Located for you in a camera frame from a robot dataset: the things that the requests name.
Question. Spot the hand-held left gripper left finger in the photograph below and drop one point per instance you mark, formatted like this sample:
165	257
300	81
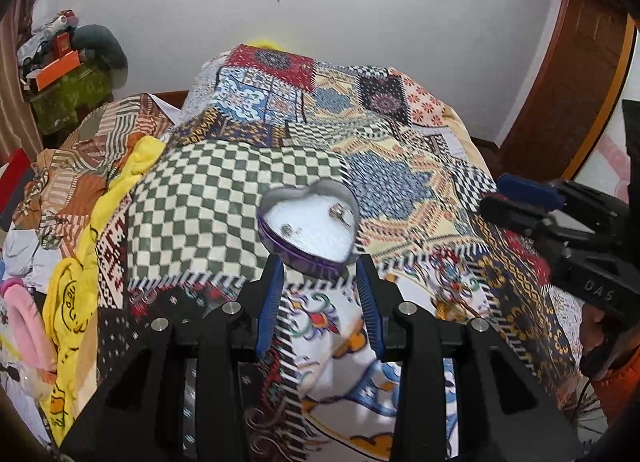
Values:
267	302

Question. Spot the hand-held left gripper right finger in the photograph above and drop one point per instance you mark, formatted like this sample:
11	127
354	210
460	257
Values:
372	307

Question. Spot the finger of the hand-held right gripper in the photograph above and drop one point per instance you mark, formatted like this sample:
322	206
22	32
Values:
530	191
515	216

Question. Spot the heart-shaped purple tin box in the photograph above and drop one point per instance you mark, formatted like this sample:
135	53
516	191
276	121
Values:
310	234

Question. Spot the person's right forearm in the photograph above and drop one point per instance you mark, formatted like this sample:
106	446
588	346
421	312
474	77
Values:
625	384

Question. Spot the gold jewelry piece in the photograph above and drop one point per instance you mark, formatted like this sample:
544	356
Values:
452	309

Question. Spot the person's right hand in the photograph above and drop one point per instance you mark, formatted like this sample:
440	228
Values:
595	324

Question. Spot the silver stud earring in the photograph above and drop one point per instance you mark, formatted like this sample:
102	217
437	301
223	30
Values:
340	213
289	229

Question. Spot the wooden door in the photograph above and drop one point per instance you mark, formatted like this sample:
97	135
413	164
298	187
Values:
560	107

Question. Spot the colourful patchwork blanket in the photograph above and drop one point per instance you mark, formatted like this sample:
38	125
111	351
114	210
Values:
380	132

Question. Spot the yellow printed cloth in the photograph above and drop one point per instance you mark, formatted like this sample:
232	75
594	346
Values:
75	302

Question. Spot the brown striped patchwork blanket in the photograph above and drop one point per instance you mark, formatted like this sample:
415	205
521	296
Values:
95	142

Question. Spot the pink plush toy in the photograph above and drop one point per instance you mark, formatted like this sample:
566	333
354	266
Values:
27	322

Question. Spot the light grey cloth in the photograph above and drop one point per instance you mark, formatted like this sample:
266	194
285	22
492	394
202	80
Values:
22	252

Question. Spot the yellow pillow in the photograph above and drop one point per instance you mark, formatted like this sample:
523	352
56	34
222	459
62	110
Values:
262	43

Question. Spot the dark green cushion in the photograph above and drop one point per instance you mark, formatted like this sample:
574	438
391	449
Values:
102	42

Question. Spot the long orange box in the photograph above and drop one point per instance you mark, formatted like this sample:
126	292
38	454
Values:
57	69

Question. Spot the striped curtain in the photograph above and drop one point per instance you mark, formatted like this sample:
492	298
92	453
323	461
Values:
17	92

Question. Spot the pile of small household things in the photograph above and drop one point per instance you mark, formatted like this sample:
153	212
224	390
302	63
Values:
45	34

